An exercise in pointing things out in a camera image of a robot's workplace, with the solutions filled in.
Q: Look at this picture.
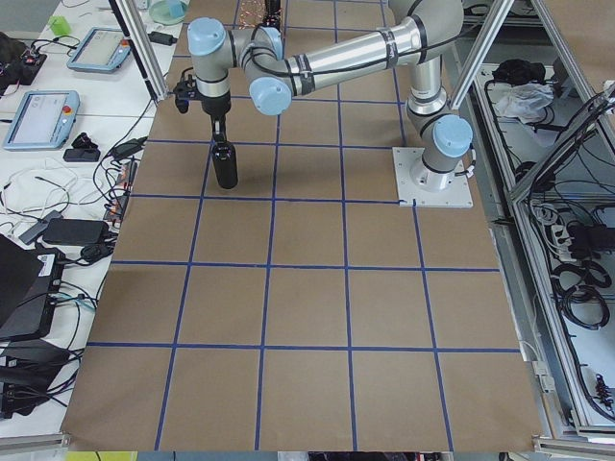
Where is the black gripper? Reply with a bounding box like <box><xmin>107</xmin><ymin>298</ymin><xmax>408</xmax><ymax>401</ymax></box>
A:
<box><xmin>200</xmin><ymin>93</ymin><xmax>232</xmax><ymax>143</ymax></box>

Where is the crumpled white cloth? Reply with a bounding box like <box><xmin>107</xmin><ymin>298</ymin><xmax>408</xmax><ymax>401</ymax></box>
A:
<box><xmin>494</xmin><ymin>83</ymin><xmax>554</xmax><ymax>124</ymax></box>

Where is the green plate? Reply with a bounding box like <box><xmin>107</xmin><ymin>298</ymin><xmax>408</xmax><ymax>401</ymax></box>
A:
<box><xmin>148</xmin><ymin>0</ymin><xmax>188</xmax><ymax>26</ymax></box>

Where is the dark wine bottle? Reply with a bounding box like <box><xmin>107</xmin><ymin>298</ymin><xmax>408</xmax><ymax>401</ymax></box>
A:
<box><xmin>210</xmin><ymin>142</ymin><xmax>238</xmax><ymax>189</ymax></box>

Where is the blue teach pendant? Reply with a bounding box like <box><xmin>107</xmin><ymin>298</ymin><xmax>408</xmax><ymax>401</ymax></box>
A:
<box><xmin>66</xmin><ymin>28</ymin><xmax>131</xmax><ymax>74</ymax></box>
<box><xmin>3</xmin><ymin>90</ymin><xmax>81</xmax><ymax>151</ymax></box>

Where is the black laptop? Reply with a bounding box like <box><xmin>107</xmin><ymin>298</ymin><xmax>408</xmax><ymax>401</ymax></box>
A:
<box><xmin>1</xmin><ymin>236</ymin><xmax>64</xmax><ymax>342</ymax></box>

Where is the aluminium frame post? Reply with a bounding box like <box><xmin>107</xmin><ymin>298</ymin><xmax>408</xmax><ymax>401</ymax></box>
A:
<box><xmin>109</xmin><ymin>0</ymin><xmax>168</xmax><ymax>103</ymax></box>

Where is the black power brick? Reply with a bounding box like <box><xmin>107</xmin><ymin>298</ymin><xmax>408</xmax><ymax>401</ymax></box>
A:
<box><xmin>42</xmin><ymin>218</ymin><xmax>109</xmax><ymax>246</ymax></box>

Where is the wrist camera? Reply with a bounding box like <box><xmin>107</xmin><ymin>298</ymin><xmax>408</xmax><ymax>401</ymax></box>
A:
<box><xmin>173</xmin><ymin>67</ymin><xmax>199</xmax><ymax>114</ymax></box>

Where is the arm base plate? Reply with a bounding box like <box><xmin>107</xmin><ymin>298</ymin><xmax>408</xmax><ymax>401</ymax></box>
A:
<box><xmin>392</xmin><ymin>147</ymin><xmax>473</xmax><ymax>208</ymax></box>

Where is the green box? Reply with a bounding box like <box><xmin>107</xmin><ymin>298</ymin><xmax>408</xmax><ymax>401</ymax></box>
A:
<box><xmin>48</xmin><ymin>15</ymin><xmax>71</xmax><ymax>36</ymax></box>

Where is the copper wire wine basket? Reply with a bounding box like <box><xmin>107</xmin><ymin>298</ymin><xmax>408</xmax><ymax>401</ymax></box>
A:
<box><xmin>238</xmin><ymin>0</ymin><xmax>265</xmax><ymax>23</ymax></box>

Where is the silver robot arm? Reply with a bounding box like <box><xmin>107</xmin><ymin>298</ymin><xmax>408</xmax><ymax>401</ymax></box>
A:
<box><xmin>176</xmin><ymin>1</ymin><xmax>473</xmax><ymax>190</ymax></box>

